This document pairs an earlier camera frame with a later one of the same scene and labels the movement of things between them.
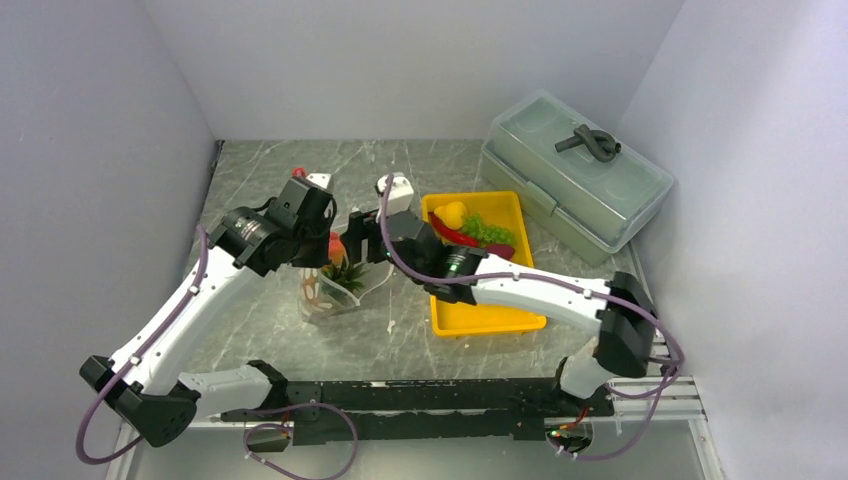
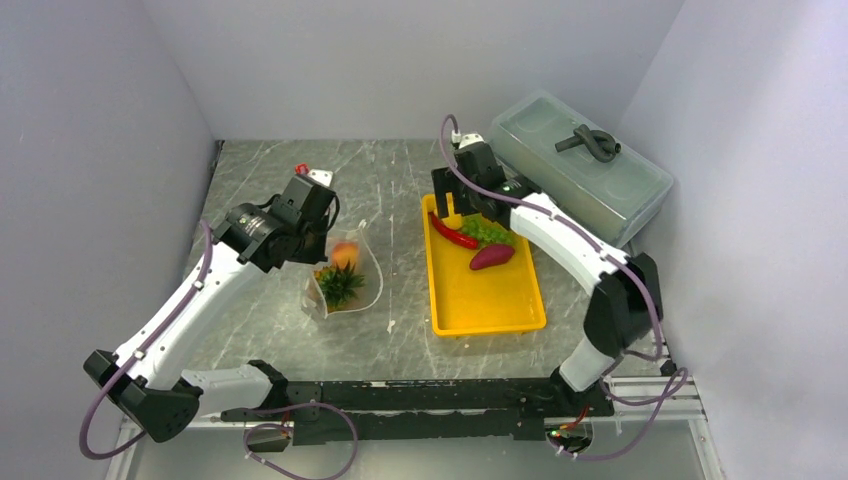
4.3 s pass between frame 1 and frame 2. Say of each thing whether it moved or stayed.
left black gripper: stayed
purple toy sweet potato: stayed
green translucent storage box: stayed
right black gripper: moved
